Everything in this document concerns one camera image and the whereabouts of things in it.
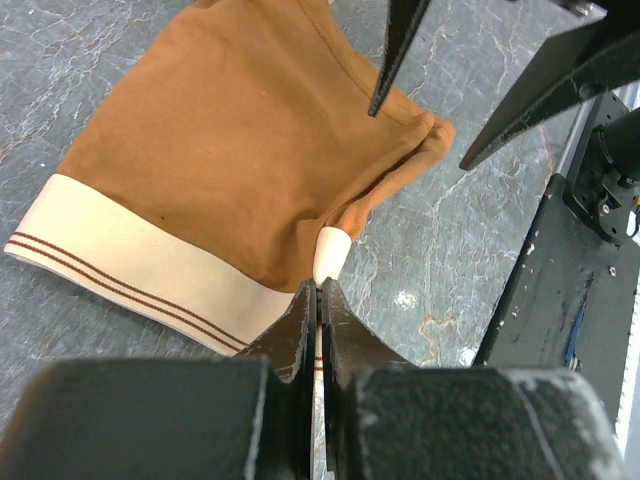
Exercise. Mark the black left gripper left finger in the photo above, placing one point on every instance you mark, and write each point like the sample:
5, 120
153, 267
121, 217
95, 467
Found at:
281, 441

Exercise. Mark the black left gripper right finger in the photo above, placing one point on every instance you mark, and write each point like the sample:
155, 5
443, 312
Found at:
349, 348

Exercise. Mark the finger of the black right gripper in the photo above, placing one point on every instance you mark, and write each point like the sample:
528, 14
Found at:
567, 70
403, 20

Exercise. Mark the brown underwear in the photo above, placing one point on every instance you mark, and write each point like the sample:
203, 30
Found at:
235, 161

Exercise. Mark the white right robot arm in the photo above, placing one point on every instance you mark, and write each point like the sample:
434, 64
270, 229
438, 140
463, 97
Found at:
602, 180

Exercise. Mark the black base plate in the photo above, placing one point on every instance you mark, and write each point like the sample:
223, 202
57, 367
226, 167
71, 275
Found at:
570, 295

